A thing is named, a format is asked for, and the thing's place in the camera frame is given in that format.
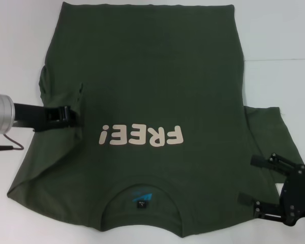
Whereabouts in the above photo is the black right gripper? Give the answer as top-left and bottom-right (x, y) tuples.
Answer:
(237, 152), (305, 227)

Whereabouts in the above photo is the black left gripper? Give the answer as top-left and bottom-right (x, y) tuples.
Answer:
(13, 102), (84, 132)

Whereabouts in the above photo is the dark green FREE t-shirt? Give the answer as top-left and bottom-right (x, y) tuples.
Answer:
(6, 1), (305, 233)

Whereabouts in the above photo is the thin cable with silver plug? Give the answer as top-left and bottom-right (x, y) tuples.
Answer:
(0, 133), (25, 153)

